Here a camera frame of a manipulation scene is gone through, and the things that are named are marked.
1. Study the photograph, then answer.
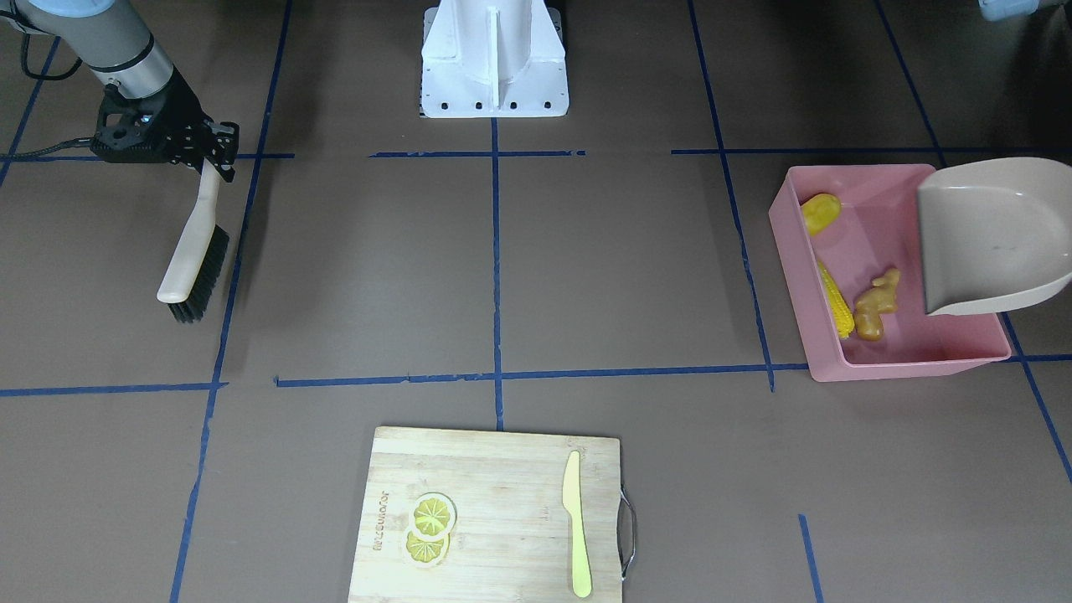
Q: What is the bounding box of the yellow toy lemon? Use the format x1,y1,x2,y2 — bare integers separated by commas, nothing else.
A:
800,193,843,236

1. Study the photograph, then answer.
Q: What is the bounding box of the orange toy ginger root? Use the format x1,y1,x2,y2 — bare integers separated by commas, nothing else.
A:
853,268,900,341

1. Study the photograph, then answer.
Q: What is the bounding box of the yellow plastic knife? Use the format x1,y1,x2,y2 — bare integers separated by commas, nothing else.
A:
560,450,593,599

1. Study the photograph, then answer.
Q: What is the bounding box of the beige plastic dustpan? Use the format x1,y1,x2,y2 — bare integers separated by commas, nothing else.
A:
915,157,1071,317

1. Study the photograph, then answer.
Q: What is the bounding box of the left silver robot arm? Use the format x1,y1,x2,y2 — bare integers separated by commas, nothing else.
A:
977,0,1068,23

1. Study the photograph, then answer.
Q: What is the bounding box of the pink plastic bin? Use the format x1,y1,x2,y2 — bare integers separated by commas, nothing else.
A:
769,164,1011,382

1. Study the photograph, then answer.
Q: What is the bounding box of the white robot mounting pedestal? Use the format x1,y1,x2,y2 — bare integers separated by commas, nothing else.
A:
419,1,570,119

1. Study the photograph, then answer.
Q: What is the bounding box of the wooden hand brush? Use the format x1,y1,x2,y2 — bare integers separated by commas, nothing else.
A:
157,162,229,324

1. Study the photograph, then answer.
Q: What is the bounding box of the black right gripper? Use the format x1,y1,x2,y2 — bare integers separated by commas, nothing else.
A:
90,70,240,183

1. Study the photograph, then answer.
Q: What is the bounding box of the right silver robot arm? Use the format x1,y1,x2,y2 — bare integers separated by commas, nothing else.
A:
3,1,239,183

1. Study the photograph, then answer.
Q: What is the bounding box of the yellow toy corn cob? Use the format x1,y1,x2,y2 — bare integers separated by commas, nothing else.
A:
817,260,855,339

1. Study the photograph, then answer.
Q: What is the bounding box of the wooden cutting board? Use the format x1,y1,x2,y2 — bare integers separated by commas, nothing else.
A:
348,426,636,602

